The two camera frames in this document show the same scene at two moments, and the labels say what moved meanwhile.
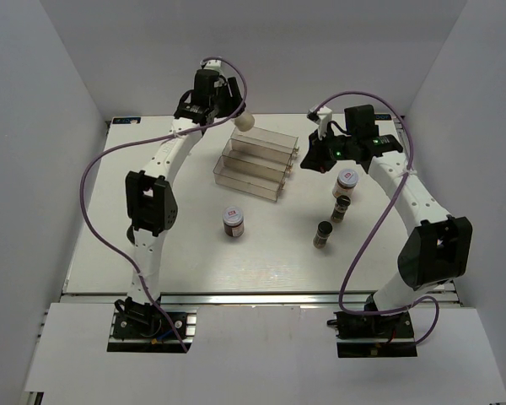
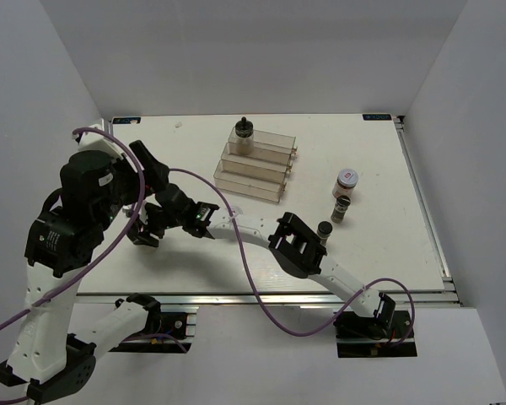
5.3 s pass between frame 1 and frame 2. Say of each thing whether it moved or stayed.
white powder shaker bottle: moved
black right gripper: moved
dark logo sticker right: stayed
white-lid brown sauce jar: stayed
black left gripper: moved
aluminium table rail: stayed
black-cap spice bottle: stayed
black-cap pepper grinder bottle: stayed
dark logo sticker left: stayed
